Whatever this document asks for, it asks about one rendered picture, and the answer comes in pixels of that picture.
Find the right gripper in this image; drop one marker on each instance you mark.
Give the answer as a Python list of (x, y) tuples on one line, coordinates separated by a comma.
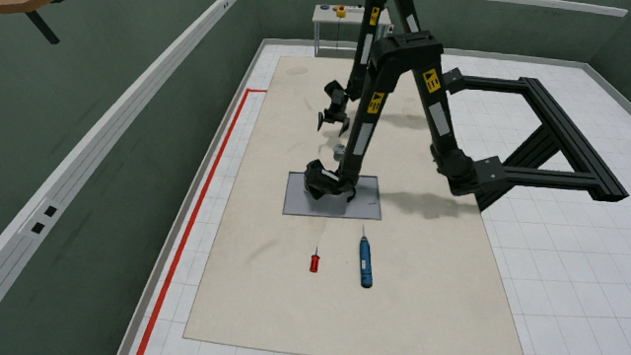
[(330, 116)]

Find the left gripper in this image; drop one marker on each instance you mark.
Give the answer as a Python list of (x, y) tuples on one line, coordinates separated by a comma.
[(315, 194)]

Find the blue electric screwdriver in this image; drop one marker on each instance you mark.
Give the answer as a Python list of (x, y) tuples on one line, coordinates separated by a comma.
[(365, 262)]

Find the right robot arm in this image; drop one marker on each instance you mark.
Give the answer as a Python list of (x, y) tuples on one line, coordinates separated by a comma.
[(408, 17)]

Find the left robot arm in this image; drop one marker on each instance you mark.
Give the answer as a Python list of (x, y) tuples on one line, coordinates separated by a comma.
[(423, 57)]

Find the red stubby screwdriver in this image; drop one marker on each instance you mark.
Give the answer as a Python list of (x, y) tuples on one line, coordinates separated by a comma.
[(314, 262)]

